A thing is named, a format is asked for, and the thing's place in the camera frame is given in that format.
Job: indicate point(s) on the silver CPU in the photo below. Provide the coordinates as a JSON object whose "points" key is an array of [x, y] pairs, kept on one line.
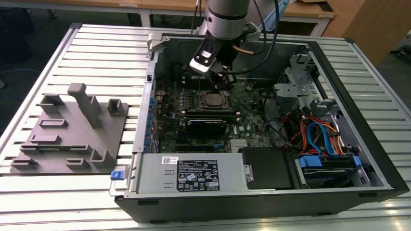
{"points": [[216, 99]]}

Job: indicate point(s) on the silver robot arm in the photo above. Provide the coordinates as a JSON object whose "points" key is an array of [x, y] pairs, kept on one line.
{"points": [[226, 24]]}

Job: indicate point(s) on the black RAM slot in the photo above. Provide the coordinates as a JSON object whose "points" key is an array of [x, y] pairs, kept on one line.
{"points": [[193, 84], [209, 111], [190, 79]]}

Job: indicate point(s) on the CPU socket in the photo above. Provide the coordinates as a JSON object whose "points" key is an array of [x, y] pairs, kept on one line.
{"points": [[201, 107]]}

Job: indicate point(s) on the black bay cover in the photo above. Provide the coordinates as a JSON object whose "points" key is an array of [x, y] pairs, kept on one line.
{"points": [[270, 168]]}

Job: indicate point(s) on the round coin battery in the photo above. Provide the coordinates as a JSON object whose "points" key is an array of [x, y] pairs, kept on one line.
{"points": [[250, 86]]}

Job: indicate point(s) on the metal disk bay cage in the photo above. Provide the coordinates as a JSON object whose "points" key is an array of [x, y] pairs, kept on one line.
{"points": [[289, 90]]}

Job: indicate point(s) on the green motherboard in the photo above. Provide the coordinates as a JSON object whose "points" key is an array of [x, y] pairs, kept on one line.
{"points": [[254, 115]]}

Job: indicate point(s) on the graphics card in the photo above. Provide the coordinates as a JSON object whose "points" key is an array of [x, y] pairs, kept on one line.
{"points": [[206, 127]]}

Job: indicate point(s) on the wooden desk white legs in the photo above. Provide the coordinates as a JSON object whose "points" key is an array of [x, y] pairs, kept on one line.
{"points": [[97, 3], [170, 4]]}

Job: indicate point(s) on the silver chipset heatsink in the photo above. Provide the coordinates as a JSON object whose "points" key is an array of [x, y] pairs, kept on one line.
{"points": [[240, 143]]}

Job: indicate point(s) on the wooden cabinet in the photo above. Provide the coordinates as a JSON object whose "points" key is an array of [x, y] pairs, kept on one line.
{"points": [[369, 24]]}

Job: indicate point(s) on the hard disk in blue carrier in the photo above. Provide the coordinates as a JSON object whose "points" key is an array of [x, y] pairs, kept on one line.
{"points": [[310, 162]]}

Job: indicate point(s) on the silver power supply unit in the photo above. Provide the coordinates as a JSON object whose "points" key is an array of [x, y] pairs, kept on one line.
{"points": [[154, 173]]}

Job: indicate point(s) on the grey parts rack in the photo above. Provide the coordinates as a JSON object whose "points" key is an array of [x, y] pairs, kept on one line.
{"points": [[81, 144]]}

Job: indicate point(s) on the blue case latch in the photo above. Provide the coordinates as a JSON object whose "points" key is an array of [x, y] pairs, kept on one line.
{"points": [[117, 175]]}

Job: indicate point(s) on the black PC case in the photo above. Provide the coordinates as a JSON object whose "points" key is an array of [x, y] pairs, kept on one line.
{"points": [[225, 209]]}

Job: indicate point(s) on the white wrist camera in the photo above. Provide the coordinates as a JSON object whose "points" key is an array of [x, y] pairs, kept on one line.
{"points": [[202, 62]]}

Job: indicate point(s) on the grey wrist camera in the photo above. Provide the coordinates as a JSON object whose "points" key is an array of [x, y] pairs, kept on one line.
{"points": [[252, 31]]}

